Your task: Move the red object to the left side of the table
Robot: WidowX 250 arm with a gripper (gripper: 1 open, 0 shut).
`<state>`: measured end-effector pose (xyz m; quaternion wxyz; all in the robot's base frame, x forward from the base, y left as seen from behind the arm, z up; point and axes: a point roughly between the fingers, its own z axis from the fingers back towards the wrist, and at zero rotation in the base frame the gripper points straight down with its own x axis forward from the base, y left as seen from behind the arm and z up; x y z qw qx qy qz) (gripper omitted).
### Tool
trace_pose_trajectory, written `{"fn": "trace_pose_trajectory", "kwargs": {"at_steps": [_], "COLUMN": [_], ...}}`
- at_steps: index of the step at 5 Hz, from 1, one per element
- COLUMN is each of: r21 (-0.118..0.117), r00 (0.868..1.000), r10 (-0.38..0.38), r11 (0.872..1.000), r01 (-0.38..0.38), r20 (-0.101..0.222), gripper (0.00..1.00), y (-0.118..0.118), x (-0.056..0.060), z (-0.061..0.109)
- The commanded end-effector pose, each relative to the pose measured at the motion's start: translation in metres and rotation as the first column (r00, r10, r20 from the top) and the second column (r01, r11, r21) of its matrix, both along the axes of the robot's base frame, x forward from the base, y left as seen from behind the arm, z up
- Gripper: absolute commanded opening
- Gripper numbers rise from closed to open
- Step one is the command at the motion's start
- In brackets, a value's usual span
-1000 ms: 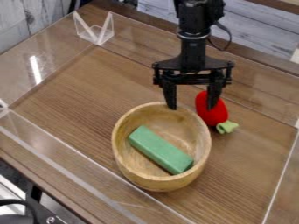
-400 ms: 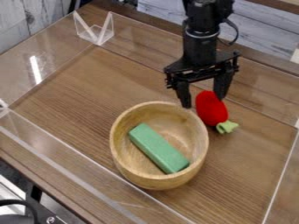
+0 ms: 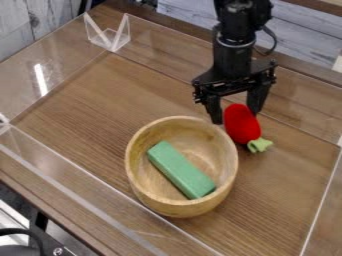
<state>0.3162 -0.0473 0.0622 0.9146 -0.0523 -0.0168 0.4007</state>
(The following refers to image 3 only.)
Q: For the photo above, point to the light wooden bowl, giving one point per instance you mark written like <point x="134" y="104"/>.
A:
<point x="206" y="146"/>

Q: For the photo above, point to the black table leg bracket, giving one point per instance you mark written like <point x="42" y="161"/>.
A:
<point x="59" y="242"/>

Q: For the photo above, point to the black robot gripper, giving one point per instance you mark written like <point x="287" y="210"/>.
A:
<point x="236" y="73"/>

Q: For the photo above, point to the clear acrylic enclosure wall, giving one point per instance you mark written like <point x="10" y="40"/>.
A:
<point x="75" y="101"/>

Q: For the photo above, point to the red plush strawberry toy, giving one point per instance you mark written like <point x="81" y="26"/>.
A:
<point x="244" y="128"/>

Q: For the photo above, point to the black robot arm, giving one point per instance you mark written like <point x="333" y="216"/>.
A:
<point x="241" y="19"/>

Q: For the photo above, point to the clear acrylic corner bracket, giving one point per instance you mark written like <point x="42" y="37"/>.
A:
<point x="110" y="39"/>

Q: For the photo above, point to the green rectangular block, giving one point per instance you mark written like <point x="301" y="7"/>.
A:
<point x="186" y="177"/>

